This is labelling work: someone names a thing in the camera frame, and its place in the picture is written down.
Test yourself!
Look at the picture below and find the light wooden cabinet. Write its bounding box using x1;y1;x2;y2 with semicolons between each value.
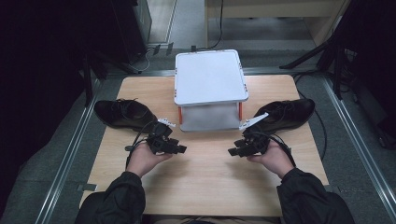
204;0;353;49

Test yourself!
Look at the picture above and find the black leather shoe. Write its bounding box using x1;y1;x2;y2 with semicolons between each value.
252;98;317;135
93;98;159;133

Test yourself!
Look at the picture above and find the metal floor rail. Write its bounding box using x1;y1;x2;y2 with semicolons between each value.
321;76;396;220
35;77;103;224

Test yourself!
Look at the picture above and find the black stand leg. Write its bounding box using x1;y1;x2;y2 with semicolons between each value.
81;52;95;108

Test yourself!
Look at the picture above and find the white two-tier shoe rack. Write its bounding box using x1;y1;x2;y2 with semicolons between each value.
173;49;249;133

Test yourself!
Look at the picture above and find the left hand-held gripper cable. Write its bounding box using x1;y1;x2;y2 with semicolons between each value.
124;120;157;170

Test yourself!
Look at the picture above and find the dark computer tower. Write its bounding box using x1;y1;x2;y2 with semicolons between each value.
108;0;153;64

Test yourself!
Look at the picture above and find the black curtain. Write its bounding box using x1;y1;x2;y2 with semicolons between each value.
0;0;94;216

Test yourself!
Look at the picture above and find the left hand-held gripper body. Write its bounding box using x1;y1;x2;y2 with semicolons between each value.
146;117;177;156

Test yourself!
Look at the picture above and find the black tripod stand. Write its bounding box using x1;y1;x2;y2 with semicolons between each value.
278;29;354;101

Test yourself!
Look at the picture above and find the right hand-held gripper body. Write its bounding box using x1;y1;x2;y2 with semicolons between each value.
238;112;271;156

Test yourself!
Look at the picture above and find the black floor cable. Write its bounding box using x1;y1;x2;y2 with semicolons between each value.
292;72;329;162

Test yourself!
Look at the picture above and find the person's left hand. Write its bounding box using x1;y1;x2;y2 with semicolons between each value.
125;142;174;178

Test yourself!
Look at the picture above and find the grey tape piece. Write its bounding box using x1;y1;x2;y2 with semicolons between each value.
323;184;343;194
76;183;98;193

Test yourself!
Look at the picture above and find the white floor cable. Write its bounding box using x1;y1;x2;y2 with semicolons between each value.
128;49;151;74

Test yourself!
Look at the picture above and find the black hanging cable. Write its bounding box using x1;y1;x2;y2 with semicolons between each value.
206;0;225;51

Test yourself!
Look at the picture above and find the person's right hand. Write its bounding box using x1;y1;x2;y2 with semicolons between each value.
247;139;295;179

